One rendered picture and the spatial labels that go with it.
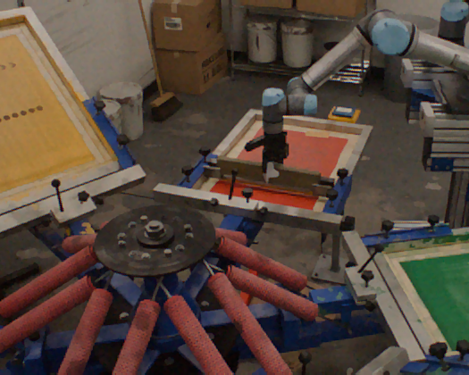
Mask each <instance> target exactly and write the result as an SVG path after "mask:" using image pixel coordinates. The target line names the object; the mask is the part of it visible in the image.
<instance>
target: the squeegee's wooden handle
mask: <svg viewBox="0 0 469 375"><path fill-rule="evenodd" d="M216 165H217V168H220V169H221V174H222V175H224V174H227V175H232V174H231V170H232V169H233V168H237V169H238V170H239V174H238V175H236V176H238V177H244V179H254V180H261V181H265V180H264V174H263V168H262V163H261V162H255V161H250V160H245V159H239V158H232V157H227V156H220V155H219V156H218V157H217V159H216ZM274 169H275V170H276V171H278V172H279V176H278V177H270V178H269V179H268V182H271V183H277V184H282V185H288V186H294V187H300V188H311V191H313V186H312V184H316V185H320V174H321V173H320V172H319V171H310V170H303V169H297V168H291V167H285V166H280V165H274Z"/></svg>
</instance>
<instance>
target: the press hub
mask: <svg viewBox="0 0 469 375"><path fill-rule="evenodd" d="M215 240H216V231H215V227H214V224H213V223H212V222H211V220H210V219H209V218H208V217H205V216H204V215H203V214H202V213H200V212H197V210H195V209H192V208H188V207H185V206H180V205H172V204H157V205H149V206H144V207H139V208H136V209H132V210H130V211H129V212H126V213H123V214H121V215H119V216H117V217H115V218H113V219H112V220H110V221H109V222H107V223H106V224H105V225H104V226H103V227H102V228H101V229H100V230H99V232H98V233H97V235H96V238H95V242H94V250H95V255H96V258H97V260H98V261H99V262H100V263H101V264H102V265H103V266H104V267H105V268H107V269H108V270H110V271H113V272H116V273H119V274H121V275H126V276H131V277H138V278H139V279H144V283H143V284H142V286H141V287H140V288H141V296H140V297H139V298H138V300H137V302H136V303H135V304H134V306H133V307H131V306H130V305H129V304H128V303H127V302H126V301H125V300H123V299H121V298H120V297H119V298H118V299H117V300H115V301H114V302H113V303H111V306H110V308H109V310H108V314H107V315H106V318H105V319H104V322H103V324H102V326H108V325H114V324H120V323H127V322H128V323H129V329H130V326H131V324H132V322H133V319H134V317H135V314H136V312H137V309H138V305H139V304H140V302H141V301H144V300H145V299H147V300H151V298H152V296H153V293H154V290H155V286H157V283H158V281H156V279H155V278H161V276H163V280H162V282H163V284H164V286H165V287H166V289H167V290H168V292H169V293H170V296H171V297H173V296H182V297H183V298H184V300H185V301H186V303H187V305H188V307H189V308H191V311H192V312H193V313H194V314H195V316H196V317H197V319H198V321H199V323H200V324H201V325H202V314H201V313H204V312H211V311H218V309H222V307H221V305H220V304H219V302H218V301H217V299H216V298H215V296H214V294H213V292H212V290H211V289H210V288H209V287H208V286H204V287H203V288H202V290H201V291H200V293H199V296H198V297H197V299H196V300H195V299H194V298H193V297H192V296H190V295H189V294H188V292H187V291H186V290H185V289H184V288H183V284H184V282H185V281H181V280H180V279H179V278H178V272H180V271H184V270H186V269H188V268H191V267H193V266H195V265H196V264H198V263H200V262H201V261H203V259H204V258H205V257H206V256H207V255H209V254H210V252H211V251H212V250H213V248H214V243H215ZM167 300H168V297H167V295H166V294H165V292H164V291H163V289H162V287H161V286H160V287H159V290H158V293H157V296H155V300H154V302H156V303H158V304H159V305H160V306H161V307H162V308H161V311H160V314H159V316H158V319H157V321H156V322H155V325H154V329H153V331H152V334H151V337H150V339H149V341H148V344H147V349H150V350H158V351H160V352H161V353H160V355H159V356H158V358H157V359H156V361H155V362H154V364H153V365H152V367H151V369H150V370H149V372H148V373H147V375H199V372H198V371H197V370H196V369H195V368H194V367H193V366H192V365H191V364H190V363H188V362H187V360H186V359H185V358H184V357H183V356H181V355H180V354H179V353H178V352H177V348H178V347H180V346H184V345H186V342H185V341H184V339H183V338H182V336H181V334H180V333H179V331H178V330H177V329H176V326H175V324H174V323H172V321H171V319H170V318H169V316H168V314H167V313H166V311H165V310H164V308H163V307H164V306H165V304H164V303H165V302H166V301H167ZM204 331H205V333H207V335H208V336H209V338H211V340H212V341H213V343H214V346H215V348H216V349H217V351H218V352H219V354H220V355H221V357H223V359H224V360H225V362H226V363H227V365H228V367H229V368H230V370H231V371H232V372H233V373H234V374H235V373H236V371H237V368H238V366H239V360H240V352H239V351H237V352H232V353H230V351H231V349H232V348H233V346H234V343H235V341H236V338H237V335H238V331H237V330H236V328H235V326H234V324H231V325H225V326H218V328H212V329H204ZM125 341H126V340H124V341H118V342H112V343H105V344H99V345H94V347H93V349H94V353H95V356H96V358H97V360H98V363H99V364H100V365H101V367H102V368H103V369H104V370H106V371H107V372H101V373H98V375H112V374H113V370H114V368H115V365H116V363H117V360H118V357H119V355H120V352H121V351H122V349H123V347H124V343H125Z"/></svg>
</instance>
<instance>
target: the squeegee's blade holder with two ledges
mask: <svg viewBox="0 0 469 375"><path fill-rule="evenodd" d="M222 178H223V179H231V180H232V175H227V174H224V175H222ZM235 180H236V181H242V182H247V183H253V184H259V185H265V186H270V187H277V188H286V189H292V190H297V191H303V192H309V193H310V191H311V188H304V187H294V186H288V185H282V184H277V183H271V182H268V184H267V183H266V182H265V181H261V180H254V179H244V177H238V176H236V178H235Z"/></svg>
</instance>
